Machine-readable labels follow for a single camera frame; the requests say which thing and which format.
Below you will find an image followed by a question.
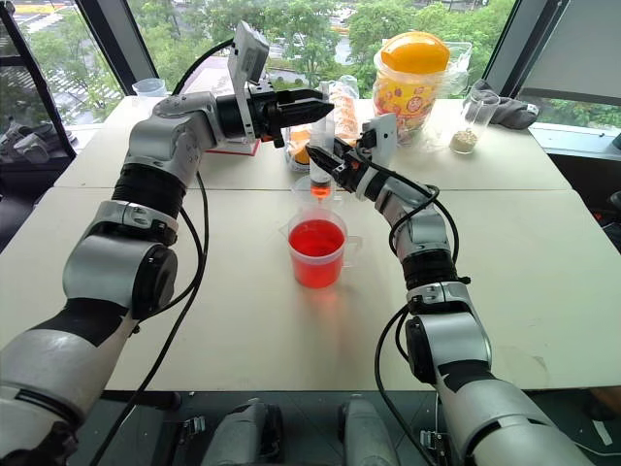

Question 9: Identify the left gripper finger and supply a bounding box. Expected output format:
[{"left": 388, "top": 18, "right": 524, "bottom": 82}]
[
  {"left": 278, "top": 106, "right": 336, "bottom": 131},
  {"left": 276, "top": 87, "right": 336, "bottom": 112}
]

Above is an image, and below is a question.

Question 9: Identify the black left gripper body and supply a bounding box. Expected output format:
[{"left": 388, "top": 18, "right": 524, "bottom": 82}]
[{"left": 246, "top": 81, "right": 293, "bottom": 150}]

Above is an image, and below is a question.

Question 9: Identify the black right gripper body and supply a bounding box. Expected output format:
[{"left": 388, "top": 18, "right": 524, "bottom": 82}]
[{"left": 331, "top": 147, "right": 374, "bottom": 194}]

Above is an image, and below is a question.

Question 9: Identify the clear plastic syringe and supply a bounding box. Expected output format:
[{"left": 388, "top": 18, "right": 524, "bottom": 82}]
[{"left": 307, "top": 81, "right": 337, "bottom": 196}]

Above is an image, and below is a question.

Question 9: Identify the clear cup with orange object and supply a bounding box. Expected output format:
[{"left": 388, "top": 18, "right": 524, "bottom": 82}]
[{"left": 284, "top": 124, "right": 312, "bottom": 175}]

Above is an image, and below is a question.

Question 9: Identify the clear cup, little red liquid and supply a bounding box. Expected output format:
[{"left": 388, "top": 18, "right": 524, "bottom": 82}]
[{"left": 290, "top": 174, "right": 343, "bottom": 206}]

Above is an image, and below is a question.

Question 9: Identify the clear measuring cup, full red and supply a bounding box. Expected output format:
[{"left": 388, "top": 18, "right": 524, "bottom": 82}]
[{"left": 279, "top": 212, "right": 363, "bottom": 290}]

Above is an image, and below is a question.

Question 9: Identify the empty clear measuring cup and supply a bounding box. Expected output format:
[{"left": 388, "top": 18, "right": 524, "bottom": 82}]
[{"left": 131, "top": 78, "right": 169, "bottom": 99}]

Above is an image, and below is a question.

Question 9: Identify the clear snack bag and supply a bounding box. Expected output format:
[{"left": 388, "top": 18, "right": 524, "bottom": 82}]
[{"left": 329, "top": 76, "right": 363, "bottom": 143}]

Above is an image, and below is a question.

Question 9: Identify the white pad with red edge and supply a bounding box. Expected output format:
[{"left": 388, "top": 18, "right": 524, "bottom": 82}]
[{"left": 203, "top": 137, "right": 261, "bottom": 157}]

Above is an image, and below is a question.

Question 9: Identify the snack jar with orange lid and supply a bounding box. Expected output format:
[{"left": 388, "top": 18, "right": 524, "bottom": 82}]
[{"left": 372, "top": 30, "right": 451, "bottom": 148}]

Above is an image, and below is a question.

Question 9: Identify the glass tumbler with beige grains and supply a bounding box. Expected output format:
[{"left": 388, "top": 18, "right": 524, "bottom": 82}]
[{"left": 448, "top": 91, "right": 502, "bottom": 156}]

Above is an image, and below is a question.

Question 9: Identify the grey cloth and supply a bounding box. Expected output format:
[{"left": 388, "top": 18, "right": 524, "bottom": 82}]
[{"left": 466, "top": 79, "right": 540, "bottom": 131}]

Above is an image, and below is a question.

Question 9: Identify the white roller blind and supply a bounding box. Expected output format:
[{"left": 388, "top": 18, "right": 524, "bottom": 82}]
[{"left": 516, "top": 0, "right": 621, "bottom": 107}]

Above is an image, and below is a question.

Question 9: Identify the dark rounded grey shape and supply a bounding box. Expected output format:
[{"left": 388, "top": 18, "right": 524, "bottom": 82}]
[
  {"left": 336, "top": 394, "right": 403, "bottom": 466},
  {"left": 200, "top": 397, "right": 283, "bottom": 466}
]

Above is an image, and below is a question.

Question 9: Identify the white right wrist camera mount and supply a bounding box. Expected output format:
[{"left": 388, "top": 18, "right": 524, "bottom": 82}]
[{"left": 360, "top": 113, "right": 400, "bottom": 167}]

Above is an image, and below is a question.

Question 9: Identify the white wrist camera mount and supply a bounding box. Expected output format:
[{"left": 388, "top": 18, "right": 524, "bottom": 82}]
[
  {"left": 226, "top": 20, "right": 271, "bottom": 145},
  {"left": 360, "top": 113, "right": 400, "bottom": 167}
]

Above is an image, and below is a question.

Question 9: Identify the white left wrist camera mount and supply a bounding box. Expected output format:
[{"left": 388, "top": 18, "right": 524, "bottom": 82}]
[{"left": 226, "top": 20, "right": 271, "bottom": 145}]

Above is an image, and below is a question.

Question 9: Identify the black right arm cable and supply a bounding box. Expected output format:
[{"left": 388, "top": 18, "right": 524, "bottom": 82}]
[{"left": 373, "top": 162, "right": 473, "bottom": 466}]

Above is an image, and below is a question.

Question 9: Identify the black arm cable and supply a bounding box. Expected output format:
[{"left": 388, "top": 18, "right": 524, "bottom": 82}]
[
  {"left": 373, "top": 162, "right": 473, "bottom": 466},
  {"left": 89, "top": 37, "right": 239, "bottom": 466}
]

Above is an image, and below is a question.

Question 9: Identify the dark window frame post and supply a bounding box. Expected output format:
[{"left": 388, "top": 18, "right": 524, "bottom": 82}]
[
  {"left": 481, "top": 0, "right": 572, "bottom": 98},
  {"left": 76, "top": 0, "right": 159, "bottom": 97}
]

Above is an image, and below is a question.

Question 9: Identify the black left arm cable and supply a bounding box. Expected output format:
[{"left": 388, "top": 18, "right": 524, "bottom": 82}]
[{"left": 89, "top": 37, "right": 239, "bottom": 466}]

